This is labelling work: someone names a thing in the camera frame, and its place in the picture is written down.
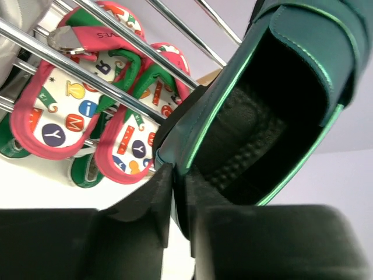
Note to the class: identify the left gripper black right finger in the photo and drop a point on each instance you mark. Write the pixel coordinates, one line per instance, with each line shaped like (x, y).
(269, 242)

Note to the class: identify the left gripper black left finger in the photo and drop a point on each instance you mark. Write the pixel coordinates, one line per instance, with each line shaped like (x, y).
(124, 241)

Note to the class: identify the green sneaker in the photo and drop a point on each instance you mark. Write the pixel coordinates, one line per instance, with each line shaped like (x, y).
(83, 171)
(10, 148)

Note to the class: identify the pink patterned sandal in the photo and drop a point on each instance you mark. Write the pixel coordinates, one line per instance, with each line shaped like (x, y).
(124, 152)
(57, 112)

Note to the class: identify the dark green leather shoe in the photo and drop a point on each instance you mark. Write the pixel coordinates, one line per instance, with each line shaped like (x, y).
(250, 130)

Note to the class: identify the cream metal shoe shelf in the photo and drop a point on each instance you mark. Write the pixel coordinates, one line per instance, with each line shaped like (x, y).
(57, 53)

